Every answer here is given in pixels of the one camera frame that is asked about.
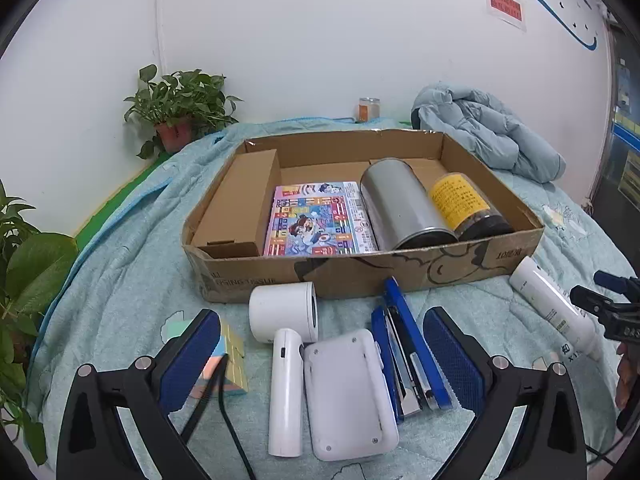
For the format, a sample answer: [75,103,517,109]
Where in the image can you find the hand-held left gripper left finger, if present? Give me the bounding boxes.
[56,307,223,480]

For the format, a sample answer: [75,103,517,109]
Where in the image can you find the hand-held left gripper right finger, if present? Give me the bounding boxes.
[422,306,587,480]

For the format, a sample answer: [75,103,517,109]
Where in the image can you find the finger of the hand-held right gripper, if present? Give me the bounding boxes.
[593,270,640,295]
[570,285,640,319]

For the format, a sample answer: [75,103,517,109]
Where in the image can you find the pastel puzzle cube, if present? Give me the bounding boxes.
[160,317,249,401]

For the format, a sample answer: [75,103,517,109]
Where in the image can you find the white spray bottle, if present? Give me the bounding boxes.
[510,256,608,361]

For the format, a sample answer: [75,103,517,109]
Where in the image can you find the blue stapler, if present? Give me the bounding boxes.
[371,276,455,422]

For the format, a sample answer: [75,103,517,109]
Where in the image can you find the white handheld fan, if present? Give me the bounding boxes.
[248,281,319,457]

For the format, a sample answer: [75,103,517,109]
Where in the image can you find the white rectangular plastic device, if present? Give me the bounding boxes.
[303,329,400,462]

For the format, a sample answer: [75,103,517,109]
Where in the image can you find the yellow label jar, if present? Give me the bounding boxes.
[431,172,516,242]

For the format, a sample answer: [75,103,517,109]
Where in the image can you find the silver metal tin can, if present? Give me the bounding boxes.
[360,158,458,251]

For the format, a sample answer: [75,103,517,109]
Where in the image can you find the colourful board game box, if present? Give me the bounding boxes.
[262,181,378,257]

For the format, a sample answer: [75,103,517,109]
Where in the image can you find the brown cardboard box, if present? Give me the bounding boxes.
[181,129,546,304]

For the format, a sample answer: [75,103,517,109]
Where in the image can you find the person's right hand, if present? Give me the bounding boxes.
[615,341,640,411]

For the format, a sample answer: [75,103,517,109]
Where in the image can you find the light teal quilted blanket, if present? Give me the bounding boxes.
[25,117,636,480]

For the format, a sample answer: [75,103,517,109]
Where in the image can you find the glass door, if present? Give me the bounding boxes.
[590,15,640,221]

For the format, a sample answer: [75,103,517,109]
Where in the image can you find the large-leaf potted plant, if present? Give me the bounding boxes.
[0,180,81,466]

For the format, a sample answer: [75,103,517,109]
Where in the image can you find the light blue puffer jacket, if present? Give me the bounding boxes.
[411,82,567,183]

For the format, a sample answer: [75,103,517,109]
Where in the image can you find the small-leaf potted plant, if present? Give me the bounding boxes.
[123,64,244,160]

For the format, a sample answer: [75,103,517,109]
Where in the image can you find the small orange label jar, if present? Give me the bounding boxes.
[356,97,382,122]

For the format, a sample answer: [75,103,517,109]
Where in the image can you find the black cable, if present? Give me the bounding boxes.
[584,441,622,467]
[180,355,257,480]

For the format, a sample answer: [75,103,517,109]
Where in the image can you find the red wall sign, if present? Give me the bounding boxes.
[482,0,528,31]

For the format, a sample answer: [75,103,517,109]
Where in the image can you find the white wall conduit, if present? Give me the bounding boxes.
[152,0,167,68]

